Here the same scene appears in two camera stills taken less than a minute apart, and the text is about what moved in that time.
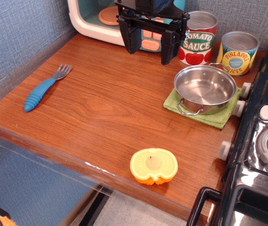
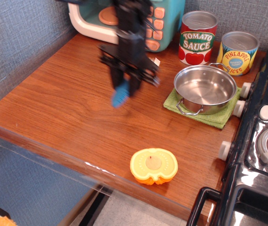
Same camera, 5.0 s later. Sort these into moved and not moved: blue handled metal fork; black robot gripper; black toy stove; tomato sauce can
Moved: blue handled metal fork; black robot gripper
Not moved: black toy stove; tomato sauce can
